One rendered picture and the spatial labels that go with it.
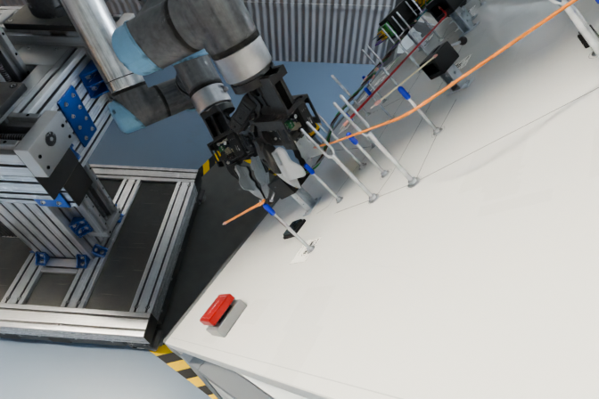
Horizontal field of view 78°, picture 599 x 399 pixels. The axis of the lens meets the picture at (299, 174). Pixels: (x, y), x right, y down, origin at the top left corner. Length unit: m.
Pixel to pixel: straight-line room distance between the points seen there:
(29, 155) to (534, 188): 0.92
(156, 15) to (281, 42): 2.56
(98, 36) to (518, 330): 0.82
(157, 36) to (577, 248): 0.49
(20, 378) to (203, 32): 1.76
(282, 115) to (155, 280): 1.27
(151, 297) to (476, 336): 1.52
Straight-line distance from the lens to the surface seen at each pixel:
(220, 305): 0.60
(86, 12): 0.88
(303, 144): 0.63
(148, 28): 0.56
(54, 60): 1.36
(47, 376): 2.00
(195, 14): 0.52
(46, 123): 1.03
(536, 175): 0.35
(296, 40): 3.06
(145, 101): 0.87
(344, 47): 3.08
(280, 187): 0.68
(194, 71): 0.80
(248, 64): 0.52
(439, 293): 0.31
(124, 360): 1.88
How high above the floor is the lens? 1.68
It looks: 49 degrees down
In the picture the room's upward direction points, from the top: straight up
